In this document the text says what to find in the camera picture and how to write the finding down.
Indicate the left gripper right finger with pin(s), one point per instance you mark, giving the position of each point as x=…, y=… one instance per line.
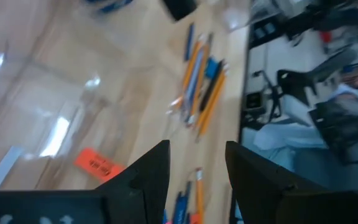
x=250, y=186

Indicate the pale blue pen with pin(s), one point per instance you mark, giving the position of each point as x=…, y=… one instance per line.
x=195, y=81

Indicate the blue crayon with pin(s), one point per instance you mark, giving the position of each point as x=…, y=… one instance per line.
x=182, y=208
x=117, y=5

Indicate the black office chair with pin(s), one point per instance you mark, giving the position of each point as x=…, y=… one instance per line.
x=297, y=84

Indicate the black labelled control box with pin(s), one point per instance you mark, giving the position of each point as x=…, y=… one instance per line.
x=259, y=34

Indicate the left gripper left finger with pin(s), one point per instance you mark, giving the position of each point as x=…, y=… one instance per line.
x=154, y=174

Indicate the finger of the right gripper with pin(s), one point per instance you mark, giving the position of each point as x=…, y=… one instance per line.
x=179, y=7

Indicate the person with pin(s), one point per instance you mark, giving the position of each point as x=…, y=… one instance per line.
x=284, y=140

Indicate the pink eraser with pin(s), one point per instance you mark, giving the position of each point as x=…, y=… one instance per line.
x=95, y=163
x=194, y=220

